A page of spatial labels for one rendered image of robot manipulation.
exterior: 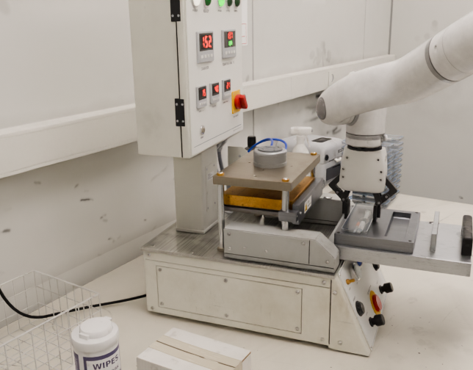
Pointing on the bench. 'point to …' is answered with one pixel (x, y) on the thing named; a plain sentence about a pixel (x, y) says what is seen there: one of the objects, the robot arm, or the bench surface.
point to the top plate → (268, 168)
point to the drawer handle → (467, 236)
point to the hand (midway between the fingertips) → (360, 211)
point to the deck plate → (203, 245)
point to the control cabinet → (189, 95)
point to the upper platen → (261, 198)
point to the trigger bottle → (301, 139)
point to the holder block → (385, 232)
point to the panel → (363, 295)
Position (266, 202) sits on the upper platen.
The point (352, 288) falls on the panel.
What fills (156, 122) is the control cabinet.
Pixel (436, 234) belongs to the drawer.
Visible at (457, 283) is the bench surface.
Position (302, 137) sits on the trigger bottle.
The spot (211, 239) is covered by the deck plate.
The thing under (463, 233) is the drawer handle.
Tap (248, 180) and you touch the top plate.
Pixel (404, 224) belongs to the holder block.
